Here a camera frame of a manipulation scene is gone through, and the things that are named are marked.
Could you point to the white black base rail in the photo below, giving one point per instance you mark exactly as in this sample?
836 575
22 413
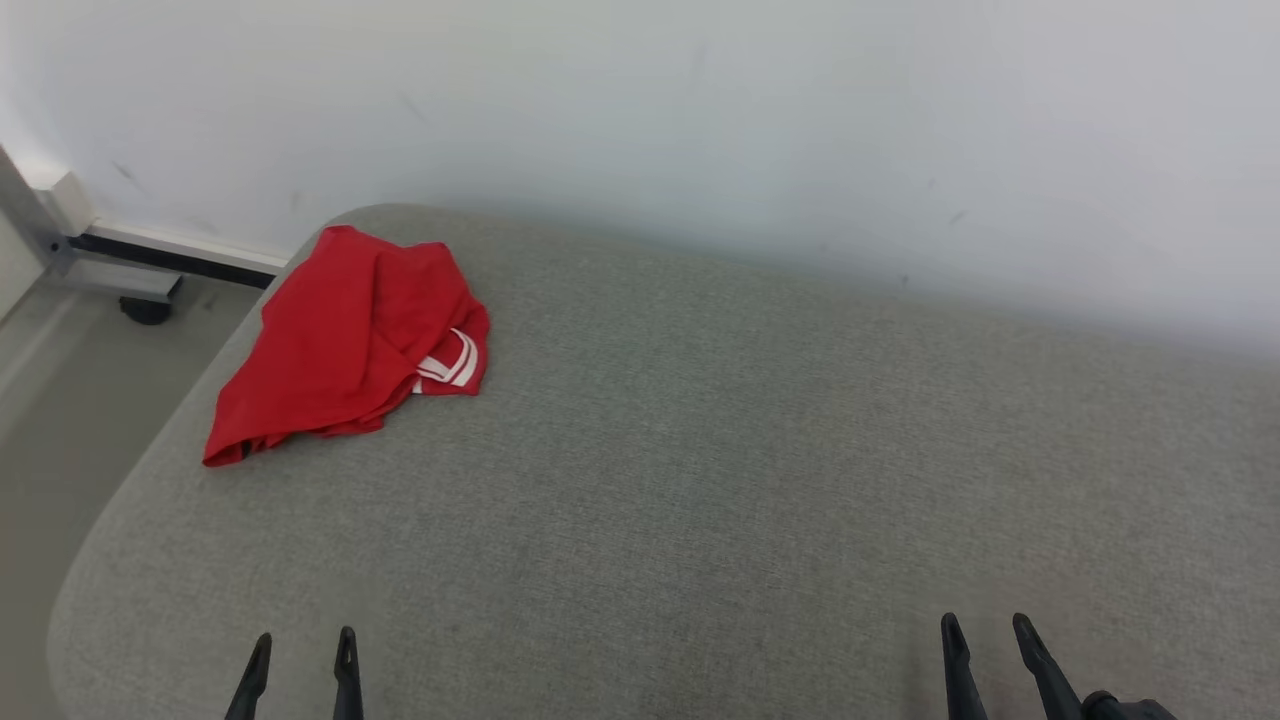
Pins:
180 250

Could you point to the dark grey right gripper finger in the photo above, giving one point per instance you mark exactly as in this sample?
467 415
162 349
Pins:
1050 685
962 680

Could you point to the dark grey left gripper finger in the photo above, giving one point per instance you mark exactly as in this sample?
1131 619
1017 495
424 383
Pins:
348 685
250 690

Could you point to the black caster wheel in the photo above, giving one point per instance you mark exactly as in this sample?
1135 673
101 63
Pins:
147 310

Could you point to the red jersey with white sleeves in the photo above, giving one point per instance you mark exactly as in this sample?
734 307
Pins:
330 340

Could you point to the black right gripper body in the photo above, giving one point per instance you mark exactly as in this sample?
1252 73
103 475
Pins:
1125 710

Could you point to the grey metal partition post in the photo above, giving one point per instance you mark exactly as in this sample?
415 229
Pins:
40 235

